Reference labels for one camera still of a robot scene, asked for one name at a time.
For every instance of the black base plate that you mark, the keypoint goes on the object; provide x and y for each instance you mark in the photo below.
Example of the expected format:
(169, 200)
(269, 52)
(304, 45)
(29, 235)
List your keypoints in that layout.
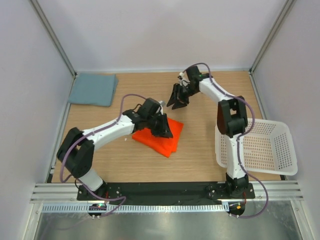
(172, 193)

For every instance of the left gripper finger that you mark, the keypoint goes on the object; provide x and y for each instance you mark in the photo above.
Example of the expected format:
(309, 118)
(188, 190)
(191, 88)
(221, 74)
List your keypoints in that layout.
(166, 127)
(164, 135)

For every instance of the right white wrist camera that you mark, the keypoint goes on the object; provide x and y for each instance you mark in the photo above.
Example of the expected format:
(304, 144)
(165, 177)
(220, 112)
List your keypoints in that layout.
(182, 79)

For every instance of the white slotted cable duct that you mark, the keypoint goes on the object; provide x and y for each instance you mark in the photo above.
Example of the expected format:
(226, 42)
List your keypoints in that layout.
(123, 209)

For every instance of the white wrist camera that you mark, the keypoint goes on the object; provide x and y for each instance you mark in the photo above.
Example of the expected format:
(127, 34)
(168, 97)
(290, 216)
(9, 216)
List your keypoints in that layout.
(182, 79)
(160, 109)

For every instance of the white plastic basket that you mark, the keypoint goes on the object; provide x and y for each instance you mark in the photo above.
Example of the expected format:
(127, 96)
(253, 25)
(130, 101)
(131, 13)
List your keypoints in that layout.
(267, 148)

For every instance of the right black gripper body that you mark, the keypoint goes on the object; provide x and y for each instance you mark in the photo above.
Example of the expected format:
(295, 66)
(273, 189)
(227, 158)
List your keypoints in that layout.
(187, 90)

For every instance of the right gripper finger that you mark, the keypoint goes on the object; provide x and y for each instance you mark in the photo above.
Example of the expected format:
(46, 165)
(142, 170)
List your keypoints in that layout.
(179, 103)
(174, 95)

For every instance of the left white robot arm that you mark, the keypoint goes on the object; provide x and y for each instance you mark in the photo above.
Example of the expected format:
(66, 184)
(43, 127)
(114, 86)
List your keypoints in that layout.
(78, 147)

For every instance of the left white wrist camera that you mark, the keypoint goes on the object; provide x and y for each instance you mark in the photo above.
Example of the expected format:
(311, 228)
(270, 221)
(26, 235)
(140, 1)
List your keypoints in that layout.
(160, 109)

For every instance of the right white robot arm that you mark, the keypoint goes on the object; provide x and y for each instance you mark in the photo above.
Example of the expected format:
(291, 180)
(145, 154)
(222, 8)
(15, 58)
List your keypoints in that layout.
(231, 121)

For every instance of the orange t shirt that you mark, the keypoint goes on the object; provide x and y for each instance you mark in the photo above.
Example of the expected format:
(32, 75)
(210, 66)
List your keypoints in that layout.
(163, 146)

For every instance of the aluminium rail frame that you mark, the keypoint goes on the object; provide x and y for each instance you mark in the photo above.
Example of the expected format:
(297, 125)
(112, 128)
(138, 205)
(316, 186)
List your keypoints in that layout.
(282, 190)

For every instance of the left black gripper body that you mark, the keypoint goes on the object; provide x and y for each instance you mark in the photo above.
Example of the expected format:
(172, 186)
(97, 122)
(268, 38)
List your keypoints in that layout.
(154, 122)

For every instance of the folded blue-grey t shirt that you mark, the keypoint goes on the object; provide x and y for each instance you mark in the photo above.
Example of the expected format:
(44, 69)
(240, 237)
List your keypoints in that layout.
(93, 89)

